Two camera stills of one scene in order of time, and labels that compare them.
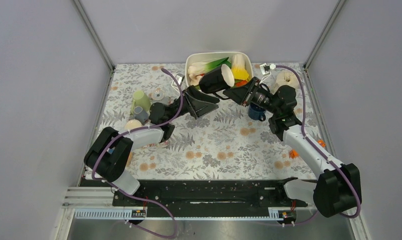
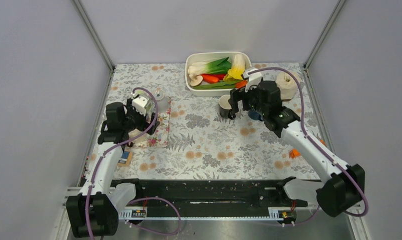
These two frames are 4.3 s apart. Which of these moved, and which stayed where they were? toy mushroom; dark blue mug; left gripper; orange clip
Moved: left gripper
Stayed: orange clip; toy mushroom; dark blue mug
